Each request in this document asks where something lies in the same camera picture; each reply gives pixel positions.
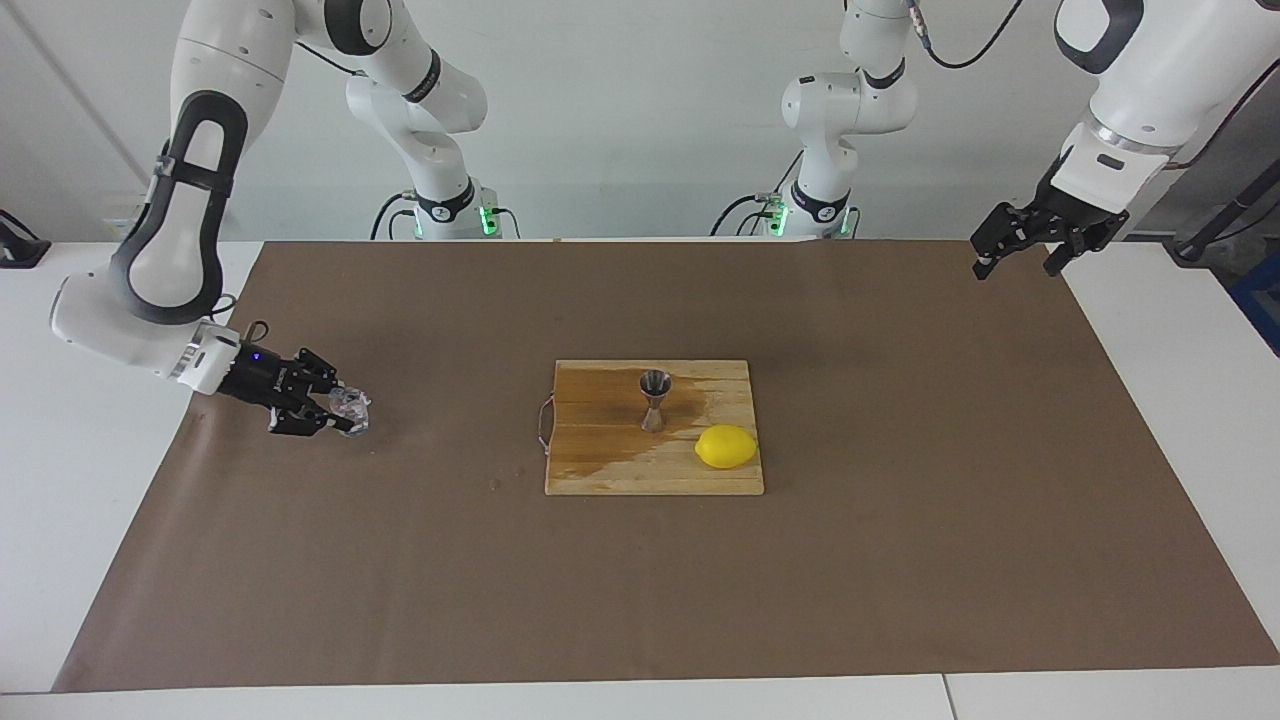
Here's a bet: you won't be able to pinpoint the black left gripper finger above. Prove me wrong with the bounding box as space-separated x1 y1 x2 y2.
970 202 1036 281
1043 235 1086 278

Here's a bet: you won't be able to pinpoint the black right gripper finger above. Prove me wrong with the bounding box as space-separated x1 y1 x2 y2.
267 402 356 437
293 348 346 396

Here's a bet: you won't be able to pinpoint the small clear glass cup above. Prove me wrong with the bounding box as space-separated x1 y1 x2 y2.
328 388 373 438

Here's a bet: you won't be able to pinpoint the steel double jigger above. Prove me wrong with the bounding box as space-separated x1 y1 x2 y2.
639 368 673 433

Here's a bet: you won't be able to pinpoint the black tripod stand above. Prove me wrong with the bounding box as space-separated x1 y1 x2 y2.
1165 165 1280 263

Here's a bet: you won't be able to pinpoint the blue crate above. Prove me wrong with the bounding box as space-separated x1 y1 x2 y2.
1228 272 1280 358

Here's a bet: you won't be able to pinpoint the black clamp device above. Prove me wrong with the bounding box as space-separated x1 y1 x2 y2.
0 208 51 269

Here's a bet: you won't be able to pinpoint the wooden cutting board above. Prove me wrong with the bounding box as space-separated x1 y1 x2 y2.
535 359 766 497

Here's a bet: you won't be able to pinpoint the yellow lemon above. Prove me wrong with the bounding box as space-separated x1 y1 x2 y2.
694 423 759 471

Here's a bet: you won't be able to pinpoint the brown paper table mat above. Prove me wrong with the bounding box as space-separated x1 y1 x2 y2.
52 238 1280 693

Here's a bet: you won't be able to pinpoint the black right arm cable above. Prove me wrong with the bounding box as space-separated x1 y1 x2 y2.
205 295 271 346

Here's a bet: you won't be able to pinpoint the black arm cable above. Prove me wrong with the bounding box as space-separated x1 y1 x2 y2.
205 295 271 346
905 0 1026 69

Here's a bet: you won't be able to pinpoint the black right base cables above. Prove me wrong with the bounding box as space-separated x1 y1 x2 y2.
368 190 419 242

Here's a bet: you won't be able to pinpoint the black base cables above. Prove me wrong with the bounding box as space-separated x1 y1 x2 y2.
368 190 419 242
710 150 803 239

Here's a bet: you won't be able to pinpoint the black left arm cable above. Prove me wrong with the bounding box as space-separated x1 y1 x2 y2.
905 0 1026 69

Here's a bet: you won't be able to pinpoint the black left base cables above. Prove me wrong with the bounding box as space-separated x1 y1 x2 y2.
710 150 803 239

